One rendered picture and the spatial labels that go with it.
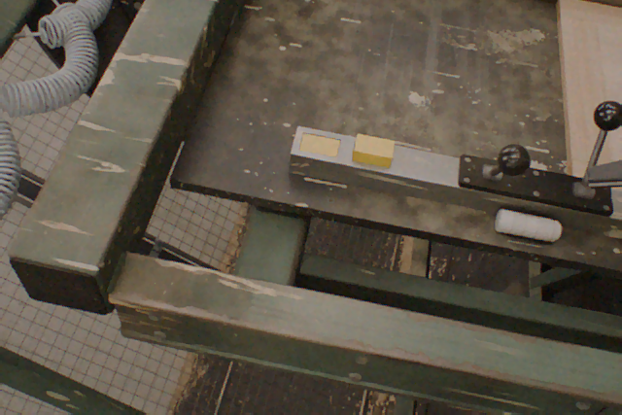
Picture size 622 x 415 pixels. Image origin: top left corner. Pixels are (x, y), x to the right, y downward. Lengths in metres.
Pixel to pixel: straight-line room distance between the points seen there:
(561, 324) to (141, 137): 0.58
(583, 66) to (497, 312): 0.44
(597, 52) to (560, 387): 0.60
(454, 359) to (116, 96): 0.50
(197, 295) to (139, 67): 0.31
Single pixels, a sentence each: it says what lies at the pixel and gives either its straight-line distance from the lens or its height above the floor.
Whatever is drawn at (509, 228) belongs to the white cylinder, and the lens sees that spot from 0.87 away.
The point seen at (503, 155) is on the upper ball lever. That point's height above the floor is 1.56.
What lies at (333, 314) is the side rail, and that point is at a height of 1.63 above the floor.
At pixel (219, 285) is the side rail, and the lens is 0.74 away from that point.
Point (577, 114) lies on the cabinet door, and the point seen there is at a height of 1.36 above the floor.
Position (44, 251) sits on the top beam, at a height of 1.92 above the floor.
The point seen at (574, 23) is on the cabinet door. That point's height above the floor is 1.35.
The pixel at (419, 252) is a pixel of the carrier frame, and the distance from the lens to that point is 2.18.
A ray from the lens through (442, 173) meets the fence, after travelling 0.87.
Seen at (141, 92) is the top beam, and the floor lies 1.90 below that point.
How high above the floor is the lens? 1.99
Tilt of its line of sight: 23 degrees down
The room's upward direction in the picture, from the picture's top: 58 degrees counter-clockwise
